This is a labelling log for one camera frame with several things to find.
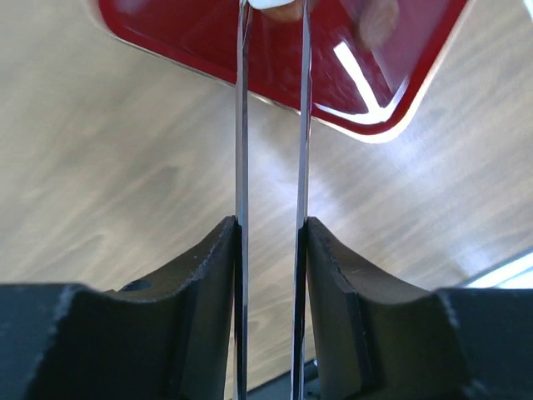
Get metal tongs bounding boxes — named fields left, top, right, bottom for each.
left=233, top=1, right=312, bottom=399

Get red chocolate tray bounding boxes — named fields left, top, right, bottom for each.
left=96, top=1, right=468, bottom=143

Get small white brown chocolate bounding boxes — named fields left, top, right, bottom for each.
left=248, top=0, right=303, bottom=23

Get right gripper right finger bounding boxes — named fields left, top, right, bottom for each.
left=307, top=217, right=532, bottom=399

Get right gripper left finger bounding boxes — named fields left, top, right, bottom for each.
left=1, top=217, right=236, bottom=399

